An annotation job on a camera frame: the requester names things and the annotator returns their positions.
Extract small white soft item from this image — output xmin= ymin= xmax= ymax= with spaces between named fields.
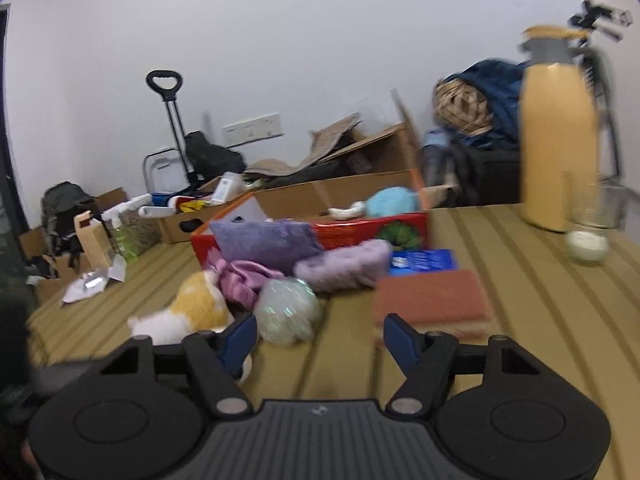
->
xmin=327 ymin=200 xmax=369 ymax=221

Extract grey backpack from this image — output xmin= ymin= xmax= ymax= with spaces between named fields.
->
xmin=40 ymin=182 xmax=104 ymax=257

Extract black bag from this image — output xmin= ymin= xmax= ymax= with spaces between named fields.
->
xmin=184 ymin=131 xmax=247 ymax=182

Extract yellow thermos jug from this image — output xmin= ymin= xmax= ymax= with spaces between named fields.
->
xmin=517 ymin=25 xmax=602 ymax=234

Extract green bottle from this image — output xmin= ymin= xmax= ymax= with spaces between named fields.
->
xmin=112 ymin=220 xmax=139 ymax=264

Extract small tan carton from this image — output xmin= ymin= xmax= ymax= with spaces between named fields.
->
xmin=73 ymin=210 xmax=115 ymax=269

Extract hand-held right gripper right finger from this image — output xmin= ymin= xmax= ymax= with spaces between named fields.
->
xmin=382 ymin=312 xmax=543 ymax=413

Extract yellow and white plush toy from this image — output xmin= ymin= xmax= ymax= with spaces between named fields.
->
xmin=126 ymin=270 xmax=254 ymax=383

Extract white plastic container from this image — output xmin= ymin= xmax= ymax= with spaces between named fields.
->
xmin=214 ymin=171 xmax=247 ymax=206

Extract woven straw basket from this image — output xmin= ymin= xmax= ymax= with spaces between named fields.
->
xmin=120 ymin=210 xmax=163 ymax=257

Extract light blue plush ball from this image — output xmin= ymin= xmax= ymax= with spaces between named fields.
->
xmin=366 ymin=186 xmax=422 ymax=219

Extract red cardboard box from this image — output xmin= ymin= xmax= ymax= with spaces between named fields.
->
xmin=191 ymin=195 xmax=431 ymax=281

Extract black tripod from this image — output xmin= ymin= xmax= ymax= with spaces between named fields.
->
xmin=567 ymin=0 xmax=633 ymax=183

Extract dark blue jacket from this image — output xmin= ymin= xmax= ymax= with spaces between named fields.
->
xmin=447 ymin=58 xmax=532 ymax=142

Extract white wall socket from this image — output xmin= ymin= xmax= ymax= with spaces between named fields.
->
xmin=222 ymin=113 xmax=284 ymax=147

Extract black case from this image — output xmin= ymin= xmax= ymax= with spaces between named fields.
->
xmin=467 ymin=135 xmax=524 ymax=207

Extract purple cloth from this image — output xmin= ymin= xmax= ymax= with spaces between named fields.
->
xmin=209 ymin=219 xmax=322 ymax=277

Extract blue packet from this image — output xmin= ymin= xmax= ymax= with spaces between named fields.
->
xmin=389 ymin=248 xmax=459 ymax=277

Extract white plastic packaging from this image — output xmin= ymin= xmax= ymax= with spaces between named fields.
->
xmin=61 ymin=255 xmax=127 ymax=307

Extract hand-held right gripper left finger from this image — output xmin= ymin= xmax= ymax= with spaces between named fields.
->
xmin=100 ymin=314 xmax=258 ymax=417

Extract long brown cardboard box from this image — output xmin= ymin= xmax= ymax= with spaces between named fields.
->
xmin=159 ymin=169 xmax=432 ymax=245

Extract white roll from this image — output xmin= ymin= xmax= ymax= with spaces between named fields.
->
xmin=137 ymin=196 xmax=182 ymax=219

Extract black trolley handle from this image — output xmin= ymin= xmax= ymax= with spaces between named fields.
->
xmin=145 ymin=69 xmax=202 ymax=187

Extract pale green mesh bath ball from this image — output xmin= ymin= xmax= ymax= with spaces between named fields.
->
xmin=254 ymin=277 xmax=324 ymax=347

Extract pink cloth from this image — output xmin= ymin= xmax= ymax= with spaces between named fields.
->
xmin=206 ymin=247 xmax=286 ymax=309

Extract white spray bottle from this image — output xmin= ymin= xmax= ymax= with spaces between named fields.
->
xmin=101 ymin=194 xmax=152 ymax=223

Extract clear glass cup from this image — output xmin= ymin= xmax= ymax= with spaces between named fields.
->
xmin=564 ymin=180 xmax=628 ymax=267

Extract woven rattan ball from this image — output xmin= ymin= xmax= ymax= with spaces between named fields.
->
xmin=431 ymin=76 xmax=495 ymax=137

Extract reddish brown sponge cloth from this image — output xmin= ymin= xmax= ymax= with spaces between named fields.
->
xmin=371 ymin=268 xmax=494 ymax=345

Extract white folding frame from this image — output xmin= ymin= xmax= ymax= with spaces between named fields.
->
xmin=142 ymin=149 xmax=190 ymax=194

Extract lavender fuzzy cloth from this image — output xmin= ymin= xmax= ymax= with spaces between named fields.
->
xmin=294 ymin=239 xmax=393 ymax=294

